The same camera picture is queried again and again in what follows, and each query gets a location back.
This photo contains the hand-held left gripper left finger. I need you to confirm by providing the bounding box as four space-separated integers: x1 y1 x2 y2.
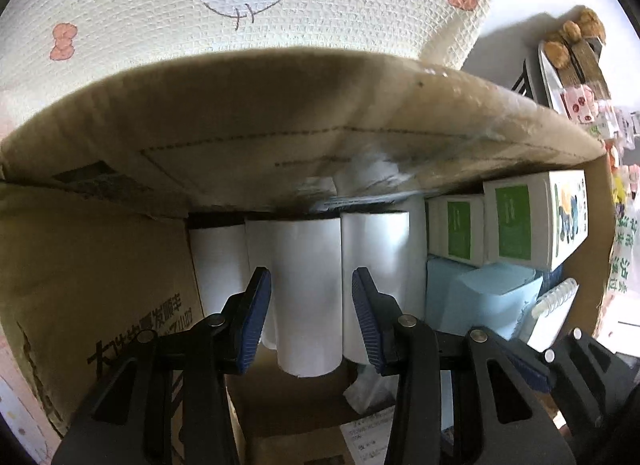
52 266 273 465

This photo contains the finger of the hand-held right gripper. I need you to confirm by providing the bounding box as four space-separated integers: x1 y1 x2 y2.
505 327 640 446

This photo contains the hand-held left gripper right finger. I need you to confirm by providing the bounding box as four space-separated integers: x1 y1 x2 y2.
351 267 578 465

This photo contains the brown cardboard box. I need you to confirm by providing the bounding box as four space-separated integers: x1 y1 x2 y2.
0 45 618 465

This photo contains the crumpled clear plastic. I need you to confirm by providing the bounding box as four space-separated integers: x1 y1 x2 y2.
344 364 401 416

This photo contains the white spiral notebook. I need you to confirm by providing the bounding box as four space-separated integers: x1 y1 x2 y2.
530 277 580 347

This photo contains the printed paper sheet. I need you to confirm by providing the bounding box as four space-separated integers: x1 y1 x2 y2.
340 415 401 465

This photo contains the light blue plastic case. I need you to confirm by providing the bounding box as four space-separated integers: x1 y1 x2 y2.
425 255 544 342

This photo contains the printed plastic bag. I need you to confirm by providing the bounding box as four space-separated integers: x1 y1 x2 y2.
606 205 640 307

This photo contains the small green white carton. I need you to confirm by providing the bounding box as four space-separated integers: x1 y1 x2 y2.
426 194 487 266

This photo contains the large green white carton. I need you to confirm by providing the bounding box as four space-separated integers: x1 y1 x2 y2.
482 170 587 272

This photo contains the pink figurine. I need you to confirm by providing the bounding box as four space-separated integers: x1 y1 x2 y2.
560 85 597 122

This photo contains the white oval tray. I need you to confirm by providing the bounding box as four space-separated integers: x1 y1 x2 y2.
537 40 572 114

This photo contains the woven brown basket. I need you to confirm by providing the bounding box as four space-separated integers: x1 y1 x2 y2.
565 38 612 97

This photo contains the pink cat print blanket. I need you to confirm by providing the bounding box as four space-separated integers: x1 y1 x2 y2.
0 85 31 146

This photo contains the cream cat print blanket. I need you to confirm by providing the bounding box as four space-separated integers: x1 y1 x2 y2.
0 0 516 111

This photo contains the brown teddy bear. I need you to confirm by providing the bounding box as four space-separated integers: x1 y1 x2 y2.
544 6 607 69

